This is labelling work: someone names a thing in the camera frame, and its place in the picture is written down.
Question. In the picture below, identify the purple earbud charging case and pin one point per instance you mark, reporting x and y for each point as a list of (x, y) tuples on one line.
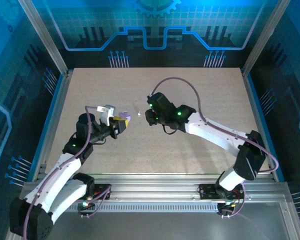
[(125, 115)]

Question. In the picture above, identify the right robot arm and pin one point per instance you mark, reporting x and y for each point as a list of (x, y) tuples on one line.
[(215, 135)]

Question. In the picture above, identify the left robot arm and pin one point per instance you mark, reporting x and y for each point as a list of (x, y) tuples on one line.
[(57, 170)]

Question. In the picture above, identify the grey metal panel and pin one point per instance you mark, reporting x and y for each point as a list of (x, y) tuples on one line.
[(152, 227)]

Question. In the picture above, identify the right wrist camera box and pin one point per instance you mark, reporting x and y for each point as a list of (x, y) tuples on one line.
[(149, 95)]

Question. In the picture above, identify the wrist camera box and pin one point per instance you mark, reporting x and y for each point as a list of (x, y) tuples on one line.
[(149, 95), (106, 115)]

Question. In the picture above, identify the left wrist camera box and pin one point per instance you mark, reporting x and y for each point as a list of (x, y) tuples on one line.
[(106, 115)]

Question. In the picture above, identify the aluminium table side rail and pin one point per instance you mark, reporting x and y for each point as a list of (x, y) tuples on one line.
[(251, 100), (55, 120)]

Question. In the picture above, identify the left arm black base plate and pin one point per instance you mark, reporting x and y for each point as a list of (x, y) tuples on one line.
[(102, 191)]

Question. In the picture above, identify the aluminium mounting rail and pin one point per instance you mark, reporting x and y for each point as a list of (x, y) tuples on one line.
[(152, 187)]

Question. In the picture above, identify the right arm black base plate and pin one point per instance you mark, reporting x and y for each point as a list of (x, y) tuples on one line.
[(207, 192)]

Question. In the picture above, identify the aluminium frame post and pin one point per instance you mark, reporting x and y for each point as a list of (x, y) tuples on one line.
[(45, 37), (265, 37)]

